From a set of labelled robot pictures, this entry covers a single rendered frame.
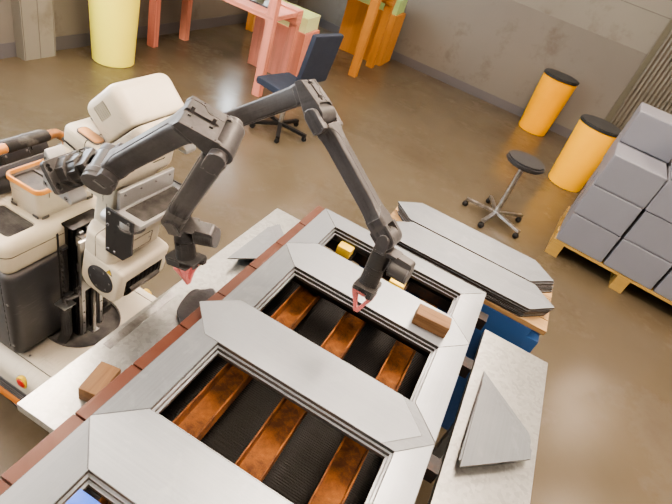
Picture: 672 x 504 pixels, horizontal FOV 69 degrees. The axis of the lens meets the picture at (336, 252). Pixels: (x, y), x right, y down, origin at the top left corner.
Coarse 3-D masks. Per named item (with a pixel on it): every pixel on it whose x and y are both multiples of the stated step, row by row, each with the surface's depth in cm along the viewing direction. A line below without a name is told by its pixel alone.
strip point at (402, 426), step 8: (400, 400) 140; (400, 408) 138; (408, 408) 139; (400, 416) 136; (408, 416) 137; (392, 424) 133; (400, 424) 134; (408, 424) 135; (416, 424) 135; (392, 432) 131; (400, 432) 132; (408, 432) 133; (416, 432) 133; (384, 440) 129; (392, 440) 129
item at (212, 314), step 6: (216, 300) 149; (222, 300) 150; (228, 300) 151; (234, 300) 151; (240, 300) 152; (210, 306) 147; (216, 306) 147; (222, 306) 148; (228, 306) 149; (234, 306) 150; (204, 312) 144; (210, 312) 145; (216, 312) 146; (222, 312) 146; (204, 318) 143; (210, 318) 143; (216, 318) 144; (204, 324) 141; (210, 324) 141; (204, 330) 139
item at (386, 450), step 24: (360, 240) 197; (432, 288) 191; (360, 312) 168; (408, 336) 164; (240, 360) 136; (432, 360) 158; (264, 384) 135; (312, 408) 132; (360, 432) 129; (384, 456) 128; (96, 480) 103
